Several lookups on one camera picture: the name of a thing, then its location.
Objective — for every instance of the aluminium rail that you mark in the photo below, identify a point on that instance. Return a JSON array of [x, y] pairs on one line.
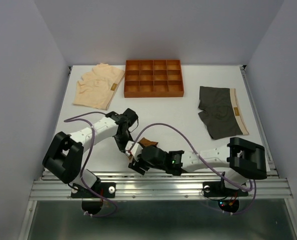
[[154, 186], [273, 172]]

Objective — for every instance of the dark grey underwear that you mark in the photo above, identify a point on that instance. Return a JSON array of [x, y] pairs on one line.
[[220, 112]]

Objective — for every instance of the aluminium right side rail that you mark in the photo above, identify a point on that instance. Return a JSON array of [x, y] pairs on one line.
[[273, 172]]

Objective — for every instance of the peach underwear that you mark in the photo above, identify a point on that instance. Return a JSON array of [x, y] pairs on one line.
[[97, 87]]

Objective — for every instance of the brown underwear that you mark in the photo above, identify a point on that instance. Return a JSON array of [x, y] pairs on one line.
[[145, 143]]

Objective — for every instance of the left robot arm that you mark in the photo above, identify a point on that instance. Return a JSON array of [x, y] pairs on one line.
[[65, 153]]

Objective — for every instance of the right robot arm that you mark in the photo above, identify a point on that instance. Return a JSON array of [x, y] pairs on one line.
[[242, 160]]

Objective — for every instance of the orange compartment tray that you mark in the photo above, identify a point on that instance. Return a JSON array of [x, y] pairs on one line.
[[153, 78]]

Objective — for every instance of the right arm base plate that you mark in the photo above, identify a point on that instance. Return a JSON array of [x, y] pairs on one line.
[[217, 189]]

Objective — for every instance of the aluminium front rail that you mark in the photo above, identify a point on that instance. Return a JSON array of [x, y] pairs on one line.
[[154, 186]]

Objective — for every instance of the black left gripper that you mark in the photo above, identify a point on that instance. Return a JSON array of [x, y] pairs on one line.
[[121, 146]]

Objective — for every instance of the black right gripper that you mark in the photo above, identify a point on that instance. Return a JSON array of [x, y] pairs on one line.
[[135, 165]]

